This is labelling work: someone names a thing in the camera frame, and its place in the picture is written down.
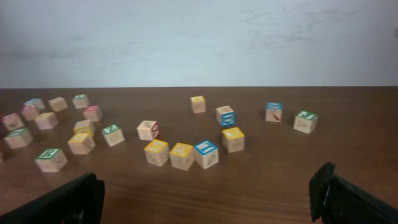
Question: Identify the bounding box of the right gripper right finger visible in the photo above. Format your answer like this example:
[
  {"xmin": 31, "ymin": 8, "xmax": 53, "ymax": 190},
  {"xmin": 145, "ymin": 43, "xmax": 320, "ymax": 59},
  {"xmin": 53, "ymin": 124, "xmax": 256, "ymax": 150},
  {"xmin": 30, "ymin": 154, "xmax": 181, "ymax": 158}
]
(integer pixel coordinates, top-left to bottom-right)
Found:
[{"xmin": 308, "ymin": 162, "xmax": 397, "ymax": 224}]

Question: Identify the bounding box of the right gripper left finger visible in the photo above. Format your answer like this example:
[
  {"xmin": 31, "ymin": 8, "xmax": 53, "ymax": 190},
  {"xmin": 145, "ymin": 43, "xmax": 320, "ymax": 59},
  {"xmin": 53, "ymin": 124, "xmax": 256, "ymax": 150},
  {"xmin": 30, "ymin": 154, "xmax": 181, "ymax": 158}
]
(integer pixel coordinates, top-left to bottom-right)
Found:
[{"xmin": 1, "ymin": 172, "xmax": 105, "ymax": 224}]

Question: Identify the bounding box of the green R block lower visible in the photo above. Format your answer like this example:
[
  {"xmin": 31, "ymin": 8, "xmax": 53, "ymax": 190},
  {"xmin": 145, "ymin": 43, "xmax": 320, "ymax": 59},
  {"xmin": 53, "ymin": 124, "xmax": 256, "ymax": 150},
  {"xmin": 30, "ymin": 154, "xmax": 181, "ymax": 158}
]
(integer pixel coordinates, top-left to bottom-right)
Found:
[{"xmin": 35, "ymin": 148, "xmax": 68, "ymax": 172}]

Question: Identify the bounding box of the green Z block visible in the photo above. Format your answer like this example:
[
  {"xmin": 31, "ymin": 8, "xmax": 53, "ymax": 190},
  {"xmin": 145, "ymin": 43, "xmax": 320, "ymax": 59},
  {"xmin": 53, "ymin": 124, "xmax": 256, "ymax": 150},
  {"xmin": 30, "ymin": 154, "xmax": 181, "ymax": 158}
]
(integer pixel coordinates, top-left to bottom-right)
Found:
[{"xmin": 101, "ymin": 124, "xmax": 125, "ymax": 147}]

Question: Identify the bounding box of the plain wood block centre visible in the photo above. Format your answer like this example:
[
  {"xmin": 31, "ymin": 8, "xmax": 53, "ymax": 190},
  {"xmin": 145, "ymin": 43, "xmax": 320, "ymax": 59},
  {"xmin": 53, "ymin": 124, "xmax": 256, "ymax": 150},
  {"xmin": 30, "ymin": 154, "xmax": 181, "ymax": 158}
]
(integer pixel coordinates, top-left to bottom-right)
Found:
[{"xmin": 73, "ymin": 119, "xmax": 95, "ymax": 137}]

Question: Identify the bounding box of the green J block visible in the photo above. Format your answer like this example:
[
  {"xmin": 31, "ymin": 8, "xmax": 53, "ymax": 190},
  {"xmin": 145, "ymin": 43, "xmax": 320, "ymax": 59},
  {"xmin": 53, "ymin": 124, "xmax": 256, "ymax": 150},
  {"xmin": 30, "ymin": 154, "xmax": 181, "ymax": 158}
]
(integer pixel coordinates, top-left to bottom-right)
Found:
[{"xmin": 293, "ymin": 111, "xmax": 318, "ymax": 134}]

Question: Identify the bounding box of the yellow block upper left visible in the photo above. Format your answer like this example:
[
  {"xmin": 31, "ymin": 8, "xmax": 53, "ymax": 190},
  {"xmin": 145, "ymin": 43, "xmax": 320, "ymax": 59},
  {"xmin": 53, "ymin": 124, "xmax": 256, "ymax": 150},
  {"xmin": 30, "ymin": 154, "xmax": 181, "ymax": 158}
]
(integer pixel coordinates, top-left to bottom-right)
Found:
[{"xmin": 34, "ymin": 112, "xmax": 58, "ymax": 130}]

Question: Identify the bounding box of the green V block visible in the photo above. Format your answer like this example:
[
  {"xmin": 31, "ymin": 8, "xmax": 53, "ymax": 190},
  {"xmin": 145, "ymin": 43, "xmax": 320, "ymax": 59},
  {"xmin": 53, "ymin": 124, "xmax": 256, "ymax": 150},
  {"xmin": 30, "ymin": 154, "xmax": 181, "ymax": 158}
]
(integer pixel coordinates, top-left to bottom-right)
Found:
[{"xmin": 4, "ymin": 128, "xmax": 33, "ymax": 149}]

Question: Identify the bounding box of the red Q block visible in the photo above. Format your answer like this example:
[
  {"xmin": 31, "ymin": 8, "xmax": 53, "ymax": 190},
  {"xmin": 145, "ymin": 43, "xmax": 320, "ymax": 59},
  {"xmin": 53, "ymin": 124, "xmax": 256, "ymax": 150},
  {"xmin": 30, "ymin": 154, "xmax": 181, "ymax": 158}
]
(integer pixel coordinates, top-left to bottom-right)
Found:
[{"xmin": 83, "ymin": 105, "xmax": 103, "ymax": 122}]

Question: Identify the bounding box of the yellow S block tilted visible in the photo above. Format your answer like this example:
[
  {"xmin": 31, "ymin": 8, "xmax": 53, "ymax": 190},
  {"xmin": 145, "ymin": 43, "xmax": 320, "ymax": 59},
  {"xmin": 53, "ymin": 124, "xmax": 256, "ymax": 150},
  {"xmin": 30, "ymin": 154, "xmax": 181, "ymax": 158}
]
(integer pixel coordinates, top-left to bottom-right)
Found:
[{"xmin": 144, "ymin": 139, "xmax": 169, "ymax": 167}]

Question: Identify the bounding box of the plain block red side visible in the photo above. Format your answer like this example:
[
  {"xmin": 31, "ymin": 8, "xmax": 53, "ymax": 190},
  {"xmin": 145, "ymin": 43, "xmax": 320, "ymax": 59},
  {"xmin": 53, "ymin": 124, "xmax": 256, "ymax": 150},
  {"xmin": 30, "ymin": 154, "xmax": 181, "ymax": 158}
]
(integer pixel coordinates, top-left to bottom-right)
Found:
[{"xmin": 137, "ymin": 120, "xmax": 159, "ymax": 141}]

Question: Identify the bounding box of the green L block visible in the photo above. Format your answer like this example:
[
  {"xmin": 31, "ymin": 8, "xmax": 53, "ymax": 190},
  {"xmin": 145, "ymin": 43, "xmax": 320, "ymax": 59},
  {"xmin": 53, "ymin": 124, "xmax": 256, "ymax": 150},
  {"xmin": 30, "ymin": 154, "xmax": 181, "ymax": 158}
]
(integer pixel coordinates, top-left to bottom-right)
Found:
[{"xmin": 72, "ymin": 94, "xmax": 90, "ymax": 109}]

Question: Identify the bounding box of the plain yellow-sided block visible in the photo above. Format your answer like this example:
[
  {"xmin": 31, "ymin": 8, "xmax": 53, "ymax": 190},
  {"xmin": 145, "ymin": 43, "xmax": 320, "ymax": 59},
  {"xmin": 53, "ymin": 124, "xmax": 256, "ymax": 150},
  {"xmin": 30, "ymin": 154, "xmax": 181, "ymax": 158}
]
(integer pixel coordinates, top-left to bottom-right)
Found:
[{"xmin": 49, "ymin": 97, "xmax": 68, "ymax": 112}]

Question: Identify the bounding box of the red A block left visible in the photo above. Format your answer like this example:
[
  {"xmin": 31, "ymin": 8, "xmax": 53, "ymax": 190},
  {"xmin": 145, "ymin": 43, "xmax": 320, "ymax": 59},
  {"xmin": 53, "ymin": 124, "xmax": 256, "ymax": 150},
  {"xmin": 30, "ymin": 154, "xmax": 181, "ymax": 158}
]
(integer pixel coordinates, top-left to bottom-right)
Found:
[{"xmin": 21, "ymin": 105, "xmax": 40, "ymax": 121}]

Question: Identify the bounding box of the red 6 block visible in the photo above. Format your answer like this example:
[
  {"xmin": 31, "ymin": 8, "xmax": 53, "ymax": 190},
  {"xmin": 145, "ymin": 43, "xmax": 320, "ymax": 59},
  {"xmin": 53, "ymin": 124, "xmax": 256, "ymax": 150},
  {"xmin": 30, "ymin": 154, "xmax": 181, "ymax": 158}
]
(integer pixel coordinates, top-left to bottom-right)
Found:
[{"xmin": 1, "ymin": 113, "xmax": 24, "ymax": 131}]

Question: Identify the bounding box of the blue X block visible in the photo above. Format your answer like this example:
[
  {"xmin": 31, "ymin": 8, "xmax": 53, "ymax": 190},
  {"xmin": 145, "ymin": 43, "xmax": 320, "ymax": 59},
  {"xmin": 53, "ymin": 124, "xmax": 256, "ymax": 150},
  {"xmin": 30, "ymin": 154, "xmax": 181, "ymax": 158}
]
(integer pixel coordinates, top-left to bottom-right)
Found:
[{"xmin": 265, "ymin": 102, "xmax": 283, "ymax": 122}]

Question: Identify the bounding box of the blue S block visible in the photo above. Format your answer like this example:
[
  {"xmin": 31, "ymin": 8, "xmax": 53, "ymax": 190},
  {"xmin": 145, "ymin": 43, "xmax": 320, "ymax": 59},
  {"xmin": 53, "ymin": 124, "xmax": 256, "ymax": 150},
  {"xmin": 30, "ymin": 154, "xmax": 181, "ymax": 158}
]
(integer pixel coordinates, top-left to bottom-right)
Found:
[{"xmin": 24, "ymin": 98, "xmax": 46, "ymax": 110}]

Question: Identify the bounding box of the yellow E block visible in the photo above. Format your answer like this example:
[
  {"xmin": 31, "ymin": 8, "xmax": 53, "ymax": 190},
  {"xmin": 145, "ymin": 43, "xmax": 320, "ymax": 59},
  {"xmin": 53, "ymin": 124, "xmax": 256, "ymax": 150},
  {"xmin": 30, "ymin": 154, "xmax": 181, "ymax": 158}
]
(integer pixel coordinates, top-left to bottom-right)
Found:
[{"xmin": 169, "ymin": 142, "xmax": 194, "ymax": 170}]

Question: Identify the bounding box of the yellow block right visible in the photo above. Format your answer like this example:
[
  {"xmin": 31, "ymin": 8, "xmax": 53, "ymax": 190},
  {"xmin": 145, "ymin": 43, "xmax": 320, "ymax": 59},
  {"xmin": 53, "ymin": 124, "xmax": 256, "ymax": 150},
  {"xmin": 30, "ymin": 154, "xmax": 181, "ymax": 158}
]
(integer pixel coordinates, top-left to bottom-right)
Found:
[{"xmin": 222, "ymin": 127, "xmax": 245, "ymax": 153}]

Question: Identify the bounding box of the blue I block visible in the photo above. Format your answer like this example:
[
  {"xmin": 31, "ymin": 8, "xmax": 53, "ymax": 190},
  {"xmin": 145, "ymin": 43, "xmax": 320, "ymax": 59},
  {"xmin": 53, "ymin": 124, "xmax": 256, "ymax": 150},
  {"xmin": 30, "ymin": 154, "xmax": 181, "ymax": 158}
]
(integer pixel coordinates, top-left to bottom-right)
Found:
[{"xmin": 193, "ymin": 140, "xmax": 219, "ymax": 169}]

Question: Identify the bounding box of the plain block blue side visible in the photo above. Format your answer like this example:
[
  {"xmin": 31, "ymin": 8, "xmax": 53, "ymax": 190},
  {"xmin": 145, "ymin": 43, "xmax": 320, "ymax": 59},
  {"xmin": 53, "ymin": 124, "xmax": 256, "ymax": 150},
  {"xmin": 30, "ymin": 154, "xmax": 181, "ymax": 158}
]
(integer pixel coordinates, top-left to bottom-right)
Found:
[{"xmin": 216, "ymin": 106, "xmax": 236, "ymax": 127}]

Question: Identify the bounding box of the yellow block top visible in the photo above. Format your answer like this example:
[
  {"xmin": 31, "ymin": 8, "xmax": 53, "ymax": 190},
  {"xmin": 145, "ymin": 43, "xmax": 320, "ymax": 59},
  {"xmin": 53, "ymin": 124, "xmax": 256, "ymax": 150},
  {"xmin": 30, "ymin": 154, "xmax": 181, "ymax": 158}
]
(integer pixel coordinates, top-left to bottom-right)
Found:
[{"xmin": 190, "ymin": 96, "xmax": 206, "ymax": 113}]

